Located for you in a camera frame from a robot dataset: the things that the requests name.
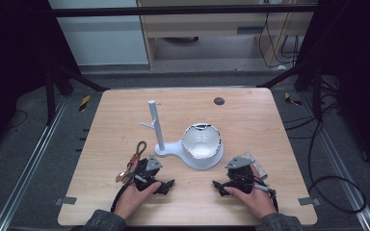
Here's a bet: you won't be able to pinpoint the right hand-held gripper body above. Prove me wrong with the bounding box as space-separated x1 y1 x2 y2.
225 155 255 195

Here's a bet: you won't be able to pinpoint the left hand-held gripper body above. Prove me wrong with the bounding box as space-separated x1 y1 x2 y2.
134 153 168 193

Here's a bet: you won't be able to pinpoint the grey patterned wallet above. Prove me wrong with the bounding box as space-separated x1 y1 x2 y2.
240 152 269 181

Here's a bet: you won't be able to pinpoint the white stand with hook post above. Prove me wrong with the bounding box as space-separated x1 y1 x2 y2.
139 99 225 171

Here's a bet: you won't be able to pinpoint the white bowl with silver rim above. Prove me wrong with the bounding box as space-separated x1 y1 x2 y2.
181 122 224 161

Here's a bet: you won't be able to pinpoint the person's left hand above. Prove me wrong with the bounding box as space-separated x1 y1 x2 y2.
114 181 163 221

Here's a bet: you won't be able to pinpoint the person's right hand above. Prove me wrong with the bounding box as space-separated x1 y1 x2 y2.
224 165 278 220

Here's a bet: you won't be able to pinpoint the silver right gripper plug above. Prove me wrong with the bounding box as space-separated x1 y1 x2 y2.
252 183 277 194

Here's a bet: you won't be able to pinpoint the grey tape piece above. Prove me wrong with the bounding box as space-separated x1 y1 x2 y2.
297 195 322 207
54 195 78 206

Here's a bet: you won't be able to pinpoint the yellow black striped tape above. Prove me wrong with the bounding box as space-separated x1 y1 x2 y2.
78 93 92 113
283 91 304 107

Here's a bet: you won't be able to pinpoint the black metal stand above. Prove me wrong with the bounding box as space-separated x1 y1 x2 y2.
255 57 325 123
43 57 111 127

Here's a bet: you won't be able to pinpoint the white cabinet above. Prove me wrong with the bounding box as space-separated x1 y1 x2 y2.
47 0 150 67

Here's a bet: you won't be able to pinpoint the wooden desk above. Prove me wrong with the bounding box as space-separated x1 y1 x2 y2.
136 0 320 70

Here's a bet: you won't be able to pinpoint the black horizontal bar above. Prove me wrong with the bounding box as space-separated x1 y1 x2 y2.
49 4 320 17

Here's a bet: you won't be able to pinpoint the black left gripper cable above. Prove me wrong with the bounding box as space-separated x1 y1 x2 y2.
110 179 137 214

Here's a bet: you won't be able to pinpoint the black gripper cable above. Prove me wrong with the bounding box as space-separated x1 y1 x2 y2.
110 179 137 214
269 190 279 214

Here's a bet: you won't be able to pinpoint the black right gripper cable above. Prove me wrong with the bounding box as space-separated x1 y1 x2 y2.
269 190 279 214

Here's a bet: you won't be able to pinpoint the black looped floor cable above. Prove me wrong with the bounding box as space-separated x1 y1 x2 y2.
307 119 367 215

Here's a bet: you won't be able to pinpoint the aluminium floor rail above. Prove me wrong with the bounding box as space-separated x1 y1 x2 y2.
0 95 69 231
301 91 370 231

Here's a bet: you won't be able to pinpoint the thin black floor cable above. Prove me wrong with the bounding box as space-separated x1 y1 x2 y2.
4 109 29 130

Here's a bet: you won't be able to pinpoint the black hanging desk cables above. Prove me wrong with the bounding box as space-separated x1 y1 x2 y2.
257 12 301 69

